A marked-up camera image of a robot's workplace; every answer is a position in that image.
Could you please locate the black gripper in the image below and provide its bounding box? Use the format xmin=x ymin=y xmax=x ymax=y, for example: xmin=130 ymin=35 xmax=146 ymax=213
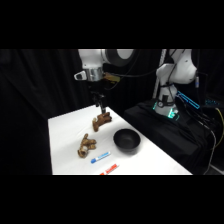
xmin=88 ymin=80 xmax=107 ymax=115

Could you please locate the striped tiger plush toy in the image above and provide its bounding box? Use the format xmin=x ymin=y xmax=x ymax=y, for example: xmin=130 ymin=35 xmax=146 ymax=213
xmin=77 ymin=133 xmax=98 ymax=159

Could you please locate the black bowl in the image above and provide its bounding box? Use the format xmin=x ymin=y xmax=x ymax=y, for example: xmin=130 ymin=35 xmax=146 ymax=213
xmin=112 ymin=128 xmax=141 ymax=155

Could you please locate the brown plush animal toy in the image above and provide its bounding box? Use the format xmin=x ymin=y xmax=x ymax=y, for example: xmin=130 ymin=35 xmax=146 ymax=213
xmin=92 ymin=111 xmax=113 ymax=133

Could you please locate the blue and white marker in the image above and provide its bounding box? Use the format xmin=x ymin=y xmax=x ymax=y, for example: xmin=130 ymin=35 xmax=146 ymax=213
xmin=90 ymin=151 xmax=112 ymax=165

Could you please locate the red and white marker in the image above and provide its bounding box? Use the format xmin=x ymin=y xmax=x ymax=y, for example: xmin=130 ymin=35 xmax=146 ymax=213
xmin=99 ymin=163 xmax=120 ymax=176

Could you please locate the black cloth-covered robot stand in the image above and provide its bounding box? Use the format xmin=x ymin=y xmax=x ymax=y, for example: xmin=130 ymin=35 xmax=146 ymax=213
xmin=123 ymin=98 xmax=224 ymax=176

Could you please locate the black curtain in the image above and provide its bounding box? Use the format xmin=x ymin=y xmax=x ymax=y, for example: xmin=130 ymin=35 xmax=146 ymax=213
xmin=0 ymin=49 xmax=224 ymax=176

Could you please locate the blue-lit control box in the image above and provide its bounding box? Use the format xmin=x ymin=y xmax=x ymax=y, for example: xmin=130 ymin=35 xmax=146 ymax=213
xmin=175 ymin=90 xmax=202 ymax=110

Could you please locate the brown wrist mount plate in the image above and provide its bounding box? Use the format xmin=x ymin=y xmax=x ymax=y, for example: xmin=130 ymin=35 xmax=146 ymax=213
xmin=102 ymin=73 xmax=120 ymax=84

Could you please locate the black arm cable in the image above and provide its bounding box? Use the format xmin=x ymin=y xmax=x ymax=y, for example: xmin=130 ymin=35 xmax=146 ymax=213
xmin=113 ymin=49 xmax=163 ymax=81

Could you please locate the yellow cable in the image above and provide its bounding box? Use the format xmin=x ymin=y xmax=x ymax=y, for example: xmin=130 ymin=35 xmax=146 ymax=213
xmin=211 ymin=107 xmax=224 ymax=158

